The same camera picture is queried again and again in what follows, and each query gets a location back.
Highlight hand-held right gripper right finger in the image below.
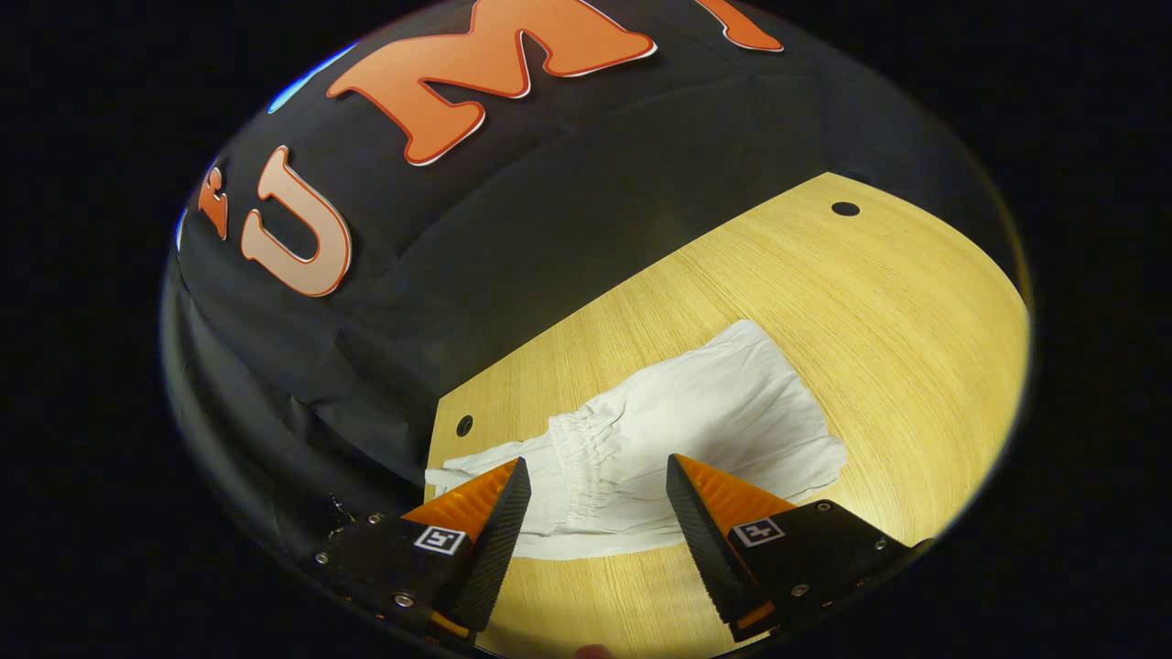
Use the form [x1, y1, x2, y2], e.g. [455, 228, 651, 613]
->
[665, 452, 935, 643]

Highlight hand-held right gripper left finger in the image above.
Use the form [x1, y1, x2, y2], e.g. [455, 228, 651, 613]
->
[311, 456, 533, 646]

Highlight white jeans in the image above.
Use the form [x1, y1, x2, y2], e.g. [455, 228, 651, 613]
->
[424, 319, 849, 562]

